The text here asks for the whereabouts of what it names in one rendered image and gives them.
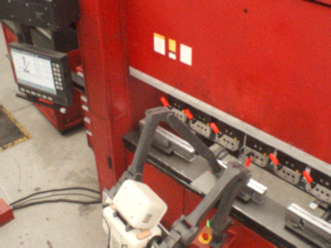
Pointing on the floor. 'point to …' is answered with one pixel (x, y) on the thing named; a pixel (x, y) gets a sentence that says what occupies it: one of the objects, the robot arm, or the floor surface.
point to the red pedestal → (5, 213)
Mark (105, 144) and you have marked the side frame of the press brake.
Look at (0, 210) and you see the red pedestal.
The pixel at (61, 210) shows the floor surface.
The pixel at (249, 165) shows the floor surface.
